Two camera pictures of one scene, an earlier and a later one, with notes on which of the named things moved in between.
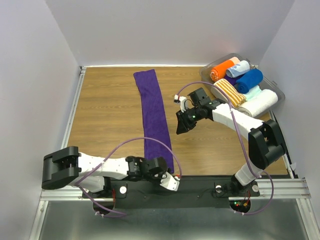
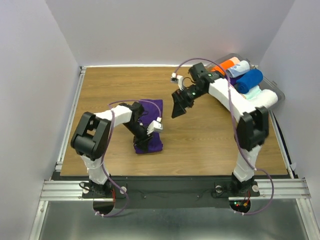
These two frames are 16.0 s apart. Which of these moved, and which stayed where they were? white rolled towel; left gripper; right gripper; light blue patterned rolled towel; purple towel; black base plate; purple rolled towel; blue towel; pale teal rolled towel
Moved: right gripper; purple towel; left gripper
Stayed: blue towel; purple rolled towel; light blue patterned rolled towel; pale teal rolled towel; white rolled towel; black base plate
